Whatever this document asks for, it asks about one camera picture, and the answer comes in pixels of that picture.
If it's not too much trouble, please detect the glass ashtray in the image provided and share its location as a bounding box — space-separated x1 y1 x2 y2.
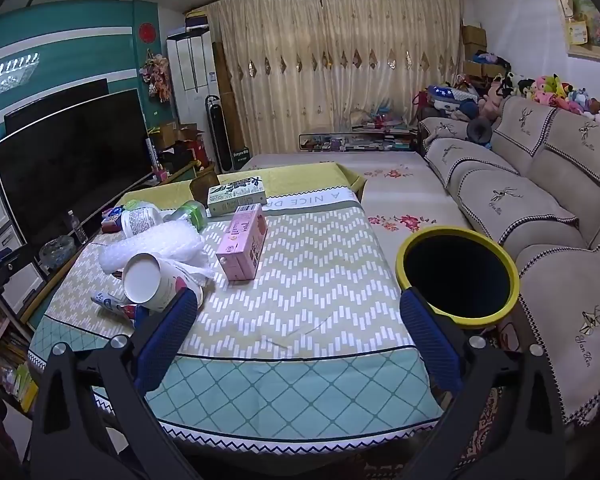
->
39 237 76 269

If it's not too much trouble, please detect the red blue tissue pack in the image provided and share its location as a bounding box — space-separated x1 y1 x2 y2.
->
101 207 126 234

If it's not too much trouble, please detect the beige sofa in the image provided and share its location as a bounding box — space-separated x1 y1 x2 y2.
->
417 95 600 427

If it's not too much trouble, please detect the patterned rug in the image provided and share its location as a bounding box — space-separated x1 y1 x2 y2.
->
457 385 512 467

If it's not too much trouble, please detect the beige embroidered curtain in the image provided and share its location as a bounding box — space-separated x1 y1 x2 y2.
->
207 0 464 157

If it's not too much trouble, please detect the black waste bin yellow rim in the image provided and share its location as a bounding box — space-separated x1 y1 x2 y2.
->
396 227 521 331

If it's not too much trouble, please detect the stack of cardboard boxes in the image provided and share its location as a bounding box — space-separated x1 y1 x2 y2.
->
461 23 489 79

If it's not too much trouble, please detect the black tower fan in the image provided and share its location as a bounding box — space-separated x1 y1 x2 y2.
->
203 94 236 172

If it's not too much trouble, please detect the grey patterned tissue box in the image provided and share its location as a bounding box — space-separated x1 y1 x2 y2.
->
207 175 267 217

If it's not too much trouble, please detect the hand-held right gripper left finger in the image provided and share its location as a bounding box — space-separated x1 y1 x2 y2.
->
30 289 200 480

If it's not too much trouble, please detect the small brown box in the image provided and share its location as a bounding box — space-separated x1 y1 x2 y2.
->
189 167 221 204

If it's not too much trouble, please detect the hanging flower decoration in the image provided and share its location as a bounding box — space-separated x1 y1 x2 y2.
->
138 50 172 104

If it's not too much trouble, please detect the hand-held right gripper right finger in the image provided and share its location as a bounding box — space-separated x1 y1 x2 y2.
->
399 287 567 480

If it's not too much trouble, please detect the dark round cushion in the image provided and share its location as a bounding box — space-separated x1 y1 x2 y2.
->
465 117 494 146

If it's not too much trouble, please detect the open cardboard box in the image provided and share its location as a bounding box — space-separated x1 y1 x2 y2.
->
152 122 207 171

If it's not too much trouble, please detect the patterned tablecloth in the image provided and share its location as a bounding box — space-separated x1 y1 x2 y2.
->
30 162 445 454

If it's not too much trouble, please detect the pink drink carton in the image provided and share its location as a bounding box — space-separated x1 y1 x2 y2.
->
216 204 268 281

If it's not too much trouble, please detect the clear water bottle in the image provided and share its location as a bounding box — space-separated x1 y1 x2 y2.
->
67 210 89 246

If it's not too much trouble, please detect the black wall panel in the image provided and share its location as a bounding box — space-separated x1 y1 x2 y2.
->
4 78 110 134

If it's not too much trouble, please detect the low glass table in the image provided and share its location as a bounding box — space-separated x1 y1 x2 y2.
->
298 127 422 154

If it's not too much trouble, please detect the black flat television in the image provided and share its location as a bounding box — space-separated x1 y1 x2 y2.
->
0 88 151 247

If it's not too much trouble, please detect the row of books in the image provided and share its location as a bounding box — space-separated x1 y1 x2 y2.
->
0 317 40 412

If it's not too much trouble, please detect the pile of plush toys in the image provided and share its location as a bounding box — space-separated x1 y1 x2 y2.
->
480 72 600 129

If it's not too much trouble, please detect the clear bubble wrap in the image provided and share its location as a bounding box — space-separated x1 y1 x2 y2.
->
99 222 217 287

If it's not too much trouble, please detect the white container green lid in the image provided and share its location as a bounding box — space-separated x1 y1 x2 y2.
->
121 199 164 239

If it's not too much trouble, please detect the blue star print bag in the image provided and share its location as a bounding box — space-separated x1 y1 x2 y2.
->
426 83 481 111

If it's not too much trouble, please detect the green label plastic bottle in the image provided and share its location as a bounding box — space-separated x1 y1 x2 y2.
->
163 200 209 232

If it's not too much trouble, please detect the white standing air conditioner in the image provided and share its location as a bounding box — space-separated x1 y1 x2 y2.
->
166 27 216 128

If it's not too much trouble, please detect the white toothpaste tube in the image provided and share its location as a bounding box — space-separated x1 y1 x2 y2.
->
90 290 141 319

